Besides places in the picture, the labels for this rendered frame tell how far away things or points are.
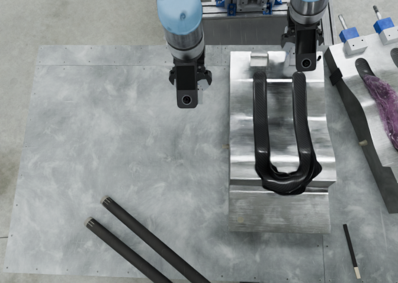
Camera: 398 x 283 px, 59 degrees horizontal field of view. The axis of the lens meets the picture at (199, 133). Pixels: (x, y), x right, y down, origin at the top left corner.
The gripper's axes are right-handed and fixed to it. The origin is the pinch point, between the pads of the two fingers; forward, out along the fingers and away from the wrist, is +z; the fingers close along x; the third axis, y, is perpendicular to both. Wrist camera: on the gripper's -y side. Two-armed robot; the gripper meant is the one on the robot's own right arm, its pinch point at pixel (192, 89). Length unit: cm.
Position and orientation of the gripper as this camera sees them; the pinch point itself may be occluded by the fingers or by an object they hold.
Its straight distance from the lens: 92.4
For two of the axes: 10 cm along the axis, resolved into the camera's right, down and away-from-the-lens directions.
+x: -10.0, -0.2, 0.6
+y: 0.3, -9.7, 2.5
